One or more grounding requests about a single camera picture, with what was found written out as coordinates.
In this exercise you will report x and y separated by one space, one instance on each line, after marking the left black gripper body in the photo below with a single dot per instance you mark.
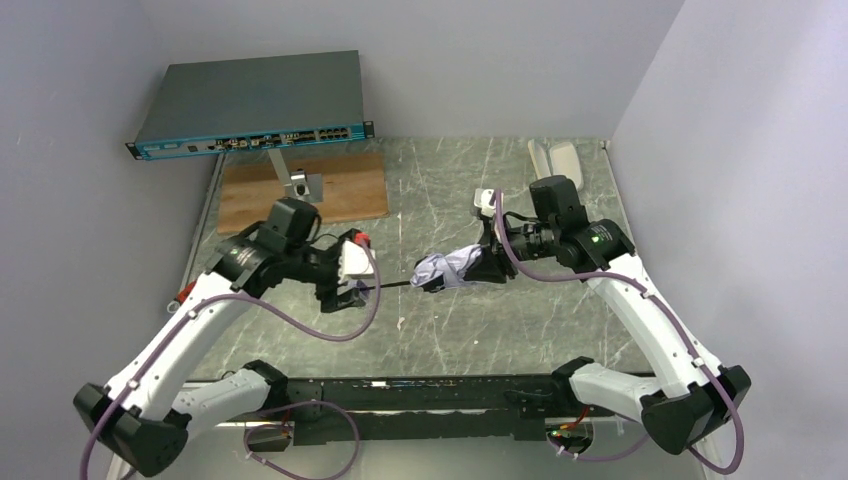
338 295

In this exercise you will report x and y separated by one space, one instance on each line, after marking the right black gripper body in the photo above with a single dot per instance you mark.
489 263

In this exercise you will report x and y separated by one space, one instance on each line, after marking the beige umbrella pouch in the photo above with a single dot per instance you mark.
559 159

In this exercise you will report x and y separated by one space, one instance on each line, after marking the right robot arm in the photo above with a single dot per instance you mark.
629 311

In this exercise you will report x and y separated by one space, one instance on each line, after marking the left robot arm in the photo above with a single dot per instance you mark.
199 331

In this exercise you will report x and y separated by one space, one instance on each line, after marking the wooden board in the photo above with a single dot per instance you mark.
354 188

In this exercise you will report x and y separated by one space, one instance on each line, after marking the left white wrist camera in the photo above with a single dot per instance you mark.
356 257

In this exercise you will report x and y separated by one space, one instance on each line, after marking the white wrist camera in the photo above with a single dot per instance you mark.
356 257
483 205

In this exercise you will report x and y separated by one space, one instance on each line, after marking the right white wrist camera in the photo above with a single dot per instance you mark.
483 205

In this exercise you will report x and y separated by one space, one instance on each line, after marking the metal stand bracket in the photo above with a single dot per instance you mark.
297 183

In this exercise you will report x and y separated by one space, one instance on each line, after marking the red handled adjustable wrench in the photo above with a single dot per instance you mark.
179 299

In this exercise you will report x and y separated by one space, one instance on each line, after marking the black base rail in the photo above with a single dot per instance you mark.
522 407

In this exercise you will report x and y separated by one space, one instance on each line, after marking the grey network switch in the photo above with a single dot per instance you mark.
252 104

